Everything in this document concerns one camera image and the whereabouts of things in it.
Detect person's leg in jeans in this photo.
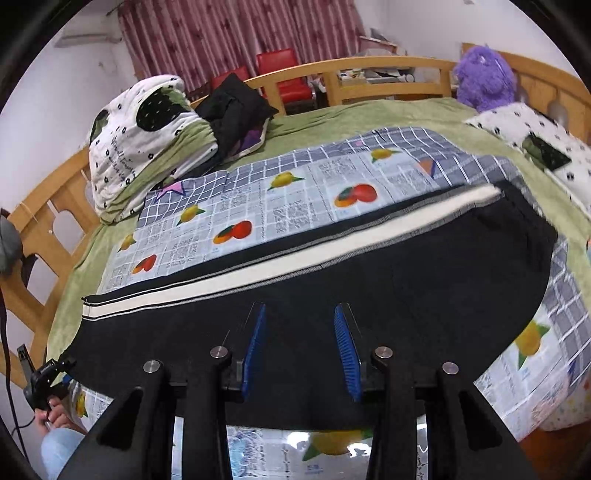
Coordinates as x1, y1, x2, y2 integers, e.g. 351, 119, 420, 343
41, 428, 88, 480

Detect purple plush toy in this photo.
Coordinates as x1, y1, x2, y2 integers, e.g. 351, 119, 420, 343
452, 44, 518, 112

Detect black jacket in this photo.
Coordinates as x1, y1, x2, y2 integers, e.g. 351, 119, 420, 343
196, 74, 280, 167

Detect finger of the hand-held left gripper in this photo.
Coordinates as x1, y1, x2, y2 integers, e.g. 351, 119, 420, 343
44, 357, 77, 386

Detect person's left hand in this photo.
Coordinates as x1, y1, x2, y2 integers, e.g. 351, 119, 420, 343
39, 399, 72, 432

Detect wooden bed frame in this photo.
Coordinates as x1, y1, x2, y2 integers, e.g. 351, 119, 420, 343
0, 44, 591, 388

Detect red patterned curtain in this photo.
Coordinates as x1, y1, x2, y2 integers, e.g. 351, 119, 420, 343
117, 0, 370, 81

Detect red chair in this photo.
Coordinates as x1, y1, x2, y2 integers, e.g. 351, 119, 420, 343
210, 67, 252, 93
256, 48, 315, 104

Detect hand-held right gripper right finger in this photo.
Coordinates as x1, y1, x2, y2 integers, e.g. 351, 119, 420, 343
333, 302, 539, 480

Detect purple cloth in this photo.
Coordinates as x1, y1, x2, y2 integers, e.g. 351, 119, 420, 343
226, 117, 273, 160

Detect green fleece blanket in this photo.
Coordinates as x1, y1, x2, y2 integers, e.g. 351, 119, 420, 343
46, 95, 591, 365

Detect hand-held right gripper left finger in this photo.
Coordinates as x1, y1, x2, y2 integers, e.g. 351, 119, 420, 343
55, 302, 269, 480

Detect black cable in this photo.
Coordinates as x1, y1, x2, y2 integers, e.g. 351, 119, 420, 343
0, 274, 37, 435

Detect grey hanging cloth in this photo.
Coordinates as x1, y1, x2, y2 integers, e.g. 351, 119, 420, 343
0, 215, 24, 273

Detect black pants with white stripe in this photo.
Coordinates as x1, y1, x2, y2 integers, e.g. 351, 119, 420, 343
81, 180, 559, 430

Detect pile of desk clutter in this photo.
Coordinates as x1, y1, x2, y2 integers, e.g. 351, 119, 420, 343
337, 28, 455, 88

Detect white spotted pillow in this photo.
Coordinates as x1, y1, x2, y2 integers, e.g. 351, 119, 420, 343
464, 102, 591, 208

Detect fruit printed checked bed sheet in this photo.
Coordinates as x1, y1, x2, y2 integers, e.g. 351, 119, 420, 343
69, 124, 591, 480

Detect rolled white spotted quilt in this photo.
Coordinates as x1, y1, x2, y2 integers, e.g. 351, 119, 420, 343
88, 75, 220, 224

